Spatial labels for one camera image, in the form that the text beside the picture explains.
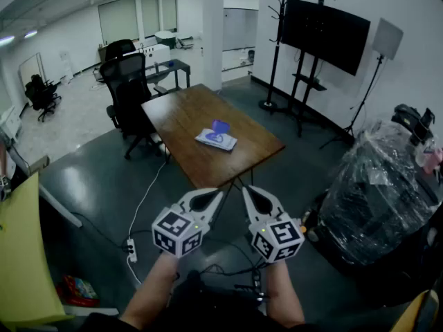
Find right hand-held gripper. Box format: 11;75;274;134
241;184;306;264

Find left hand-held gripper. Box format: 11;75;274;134
151;187;225;259

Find white and blue packet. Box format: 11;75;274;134
194;127;239;153

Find blue plastic part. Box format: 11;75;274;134
210;118;231;136

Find person's right forearm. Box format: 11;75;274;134
264;259;306;329

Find person's left forearm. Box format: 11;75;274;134
119;252;180;330

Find white power strip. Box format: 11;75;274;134
125;237;138;264

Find person's black clothing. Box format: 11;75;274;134
78;270;347;332

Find plastic-wrapped black machine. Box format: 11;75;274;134
317;118;443;268

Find black mesh office chair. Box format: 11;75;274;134
99;52;171;161

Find black coat rack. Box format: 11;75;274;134
258;0;289;112

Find black television stand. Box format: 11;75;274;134
276;0;336;138

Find small black desk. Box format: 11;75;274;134
144;58;192;91

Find white floor beam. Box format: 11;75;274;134
37;184;84;229

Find black tripod stand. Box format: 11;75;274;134
318;55;386;151

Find red colourful box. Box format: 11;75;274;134
55;274;101;308

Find white cabinet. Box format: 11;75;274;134
123;43;172;69

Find black bag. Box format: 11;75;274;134
390;103;436;147

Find round white table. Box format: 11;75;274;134
154;30;179;50

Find pink item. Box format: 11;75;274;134
414;142;443;176

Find frosted glass partition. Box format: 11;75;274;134
223;8;259;52

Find black television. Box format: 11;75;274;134
280;0;372;77

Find yellow board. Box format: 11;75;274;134
0;171;75;332

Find white window blind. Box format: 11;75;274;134
98;0;139;46
161;0;179;33
140;0;161;39

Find white light panel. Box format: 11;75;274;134
371;17;405;61

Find white shelf unit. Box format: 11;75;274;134
0;105;23;142

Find whiteboard on stand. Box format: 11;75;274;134
17;51;47;90

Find white cable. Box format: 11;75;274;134
126;160;168;286

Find black floor cables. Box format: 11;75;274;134
71;211;274;304

